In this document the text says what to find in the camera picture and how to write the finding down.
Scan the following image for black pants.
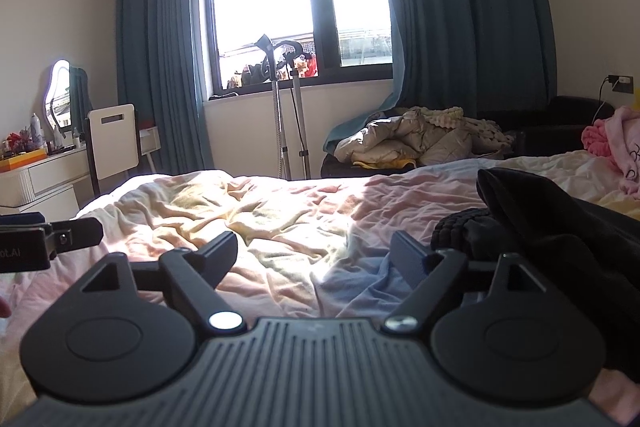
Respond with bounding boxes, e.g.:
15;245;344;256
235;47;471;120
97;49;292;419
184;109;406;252
431;167;639;381

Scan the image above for pink clothes pile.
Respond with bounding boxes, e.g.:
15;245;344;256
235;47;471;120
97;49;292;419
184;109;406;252
582;106;640;199

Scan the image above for white dresser desk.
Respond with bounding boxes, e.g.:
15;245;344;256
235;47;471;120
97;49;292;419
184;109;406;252
0;147;89;221

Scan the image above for orange box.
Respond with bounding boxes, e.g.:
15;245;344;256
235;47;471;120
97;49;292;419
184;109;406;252
0;148;48;172

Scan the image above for beige puffer jacket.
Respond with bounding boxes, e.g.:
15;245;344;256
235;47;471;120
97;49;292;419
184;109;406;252
333;106;515;170

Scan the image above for white chair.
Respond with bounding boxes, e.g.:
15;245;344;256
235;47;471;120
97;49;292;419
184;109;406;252
85;104;156;197

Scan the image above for metal crutch left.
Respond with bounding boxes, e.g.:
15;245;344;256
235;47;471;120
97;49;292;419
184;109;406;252
255;35;291;181

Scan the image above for metal crutch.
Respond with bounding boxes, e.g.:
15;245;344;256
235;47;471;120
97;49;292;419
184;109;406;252
255;35;291;181
273;40;311;180

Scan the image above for wavy mirror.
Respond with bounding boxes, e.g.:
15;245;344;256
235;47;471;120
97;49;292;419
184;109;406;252
42;58;93;136

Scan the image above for black sofa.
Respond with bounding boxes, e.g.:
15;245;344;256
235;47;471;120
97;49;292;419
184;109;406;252
320;96;614;179

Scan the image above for left teal curtain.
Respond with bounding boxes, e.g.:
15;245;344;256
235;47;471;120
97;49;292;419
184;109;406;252
116;0;213;176

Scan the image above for teal curtain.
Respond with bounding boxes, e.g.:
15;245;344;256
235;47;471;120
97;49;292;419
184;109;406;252
116;0;213;176
322;0;559;155

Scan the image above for metal crutch right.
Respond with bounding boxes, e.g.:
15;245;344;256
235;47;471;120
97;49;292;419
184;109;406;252
273;40;311;180

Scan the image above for right teal curtain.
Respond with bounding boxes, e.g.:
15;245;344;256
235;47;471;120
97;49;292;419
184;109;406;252
322;0;559;155

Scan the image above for wall power socket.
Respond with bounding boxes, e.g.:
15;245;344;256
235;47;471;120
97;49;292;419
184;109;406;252
605;75;634;94

